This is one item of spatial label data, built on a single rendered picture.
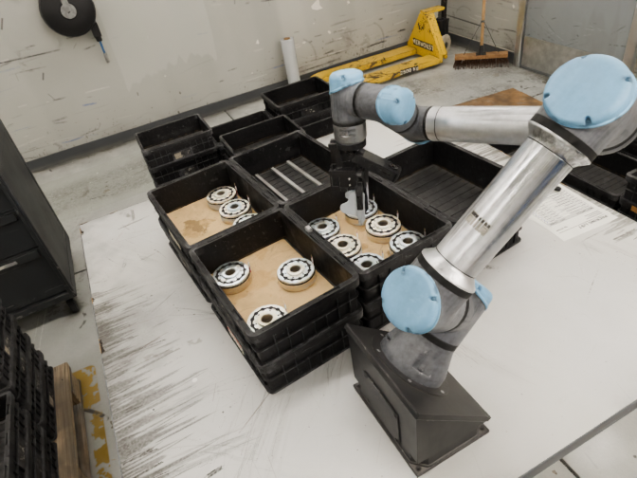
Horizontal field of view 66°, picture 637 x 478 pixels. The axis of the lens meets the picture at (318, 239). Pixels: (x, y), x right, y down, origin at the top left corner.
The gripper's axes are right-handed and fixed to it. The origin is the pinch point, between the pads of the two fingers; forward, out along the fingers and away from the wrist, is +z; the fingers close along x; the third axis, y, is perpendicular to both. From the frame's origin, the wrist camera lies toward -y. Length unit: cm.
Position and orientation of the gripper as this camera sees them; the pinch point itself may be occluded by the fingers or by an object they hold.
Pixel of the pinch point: (365, 214)
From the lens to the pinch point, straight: 123.3
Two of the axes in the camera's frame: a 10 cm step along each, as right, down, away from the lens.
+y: -9.7, -0.3, 2.5
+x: -2.3, 5.4, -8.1
